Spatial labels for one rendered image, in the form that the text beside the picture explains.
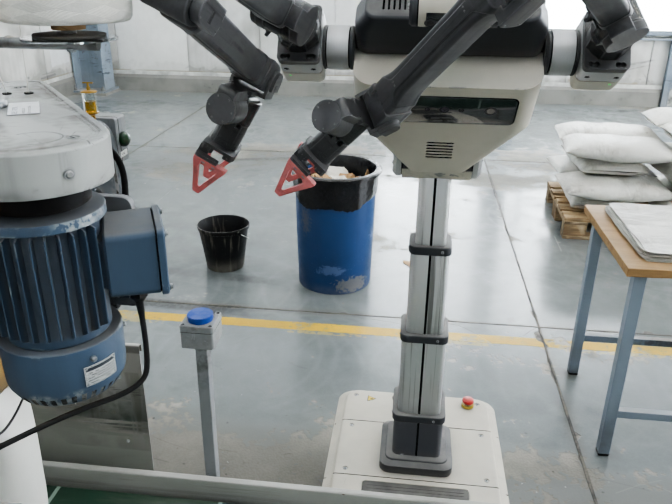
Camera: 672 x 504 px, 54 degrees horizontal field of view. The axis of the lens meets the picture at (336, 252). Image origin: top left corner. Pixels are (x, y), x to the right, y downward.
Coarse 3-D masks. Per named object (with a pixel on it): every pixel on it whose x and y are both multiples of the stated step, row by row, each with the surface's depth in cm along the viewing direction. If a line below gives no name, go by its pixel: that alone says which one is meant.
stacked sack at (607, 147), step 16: (576, 144) 416; (592, 144) 411; (608, 144) 409; (624, 144) 407; (640, 144) 407; (656, 144) 411; (608, 160) 409; (624, 160) 405; (640, 160) 403; (656, 160) 401
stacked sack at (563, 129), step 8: (560, 128) 462; (568, 128) 453; (576, 128) 451; (584, 128) 449; (592, 128) 447; (600, 128) 446; (608, 128) 446; (616, 128) 447; (624, 128) 448; (632, 128) 447; (640, 128) 448; (648, 128) 455; (560, 136) 448; (648, 136) 438; (656, 136) 441
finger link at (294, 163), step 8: (296, 152) 122; (288, 160) 121; (296, 160) 121; (304, 160) 122; (288, 168) 121; (296, 168) 121; (304, 168) 121; (304, 176) 121; (280, 184) 124; (304, 184) 122; (312, 184) 122; (280, 192) 125; (288, 192) 125
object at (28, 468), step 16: (0, 400) 134; (16, 400) 137; (0, 416) 132; (16, 416) 137; (32, 416) 142; (16, 432) 136; (16, 448) 136; (32, 448) 142; (0, 464) 134; (16, 464) 137; (32, 464) 142; (0, 480) 135; (16, 480) 138; (32, 480) 142; (0, 496) 136; (16, 496) 139; (32, 496) 143
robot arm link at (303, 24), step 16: (144, 0) 87; (160, 0) 85; (176, 0) 84; (192, 0) 85; (240, 0) 102; (256, 0) 104; (272, 0) 109; (288, 0) 114; (176, 16) 86; (256, 16) 121; (272, 16) 113; (288, 16) 116; (304, 16) 118; (304, 32) 122
